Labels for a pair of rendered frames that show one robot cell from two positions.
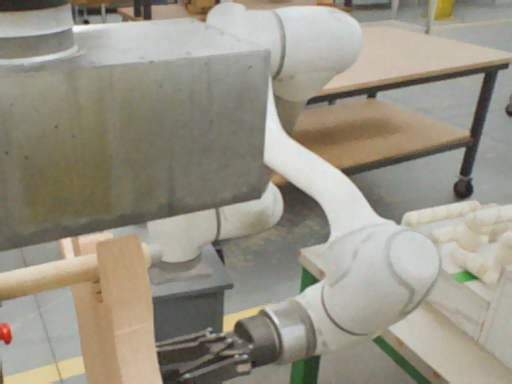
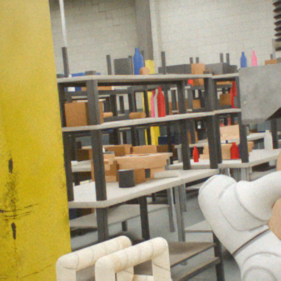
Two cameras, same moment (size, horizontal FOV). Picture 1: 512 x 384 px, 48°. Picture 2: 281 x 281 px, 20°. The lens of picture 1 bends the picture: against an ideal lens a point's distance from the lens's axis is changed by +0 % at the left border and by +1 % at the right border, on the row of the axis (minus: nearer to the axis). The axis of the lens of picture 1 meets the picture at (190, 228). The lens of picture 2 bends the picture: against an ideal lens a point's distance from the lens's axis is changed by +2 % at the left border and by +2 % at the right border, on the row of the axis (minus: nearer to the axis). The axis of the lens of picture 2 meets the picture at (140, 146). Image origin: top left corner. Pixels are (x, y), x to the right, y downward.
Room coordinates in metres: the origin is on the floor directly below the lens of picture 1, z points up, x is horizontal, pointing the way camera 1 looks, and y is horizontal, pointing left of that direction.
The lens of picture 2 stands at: (1.90, -1.43, 1.45)
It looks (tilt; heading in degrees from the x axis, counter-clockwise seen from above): 3 degrees down; 144
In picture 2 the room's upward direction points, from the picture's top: 5 degrees counter-clockwise
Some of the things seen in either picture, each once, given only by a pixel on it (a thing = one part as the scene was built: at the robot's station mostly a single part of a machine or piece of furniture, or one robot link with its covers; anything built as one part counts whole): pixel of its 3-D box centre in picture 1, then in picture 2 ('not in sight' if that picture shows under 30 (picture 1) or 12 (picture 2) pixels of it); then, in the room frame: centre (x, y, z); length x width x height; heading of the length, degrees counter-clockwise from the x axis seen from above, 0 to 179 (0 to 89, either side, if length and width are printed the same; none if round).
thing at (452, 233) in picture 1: (469, 230); not in sight; (1.04, -0.59, 1.04); 0.20 x 0.03 x 0.03; 109
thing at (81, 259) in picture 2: not in sight; (95, 254); (0.74, -0.69, 1.20); 0.20 x 0.03 x 0.03; 109
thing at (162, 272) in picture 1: (169, 257); not in sight; (1.42, 0.06, 0.73); 0.22 x 0.18 x 0.06; 105
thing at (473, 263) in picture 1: (476, 265); not in sight; (0.90, -0.54, 1.04); 0.11 x 0.03 x 0.03; 20
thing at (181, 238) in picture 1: (178, 215); not in sight; (1.43, 0.03, 0.87); 0.18 x 0.16 x 0.22; 108
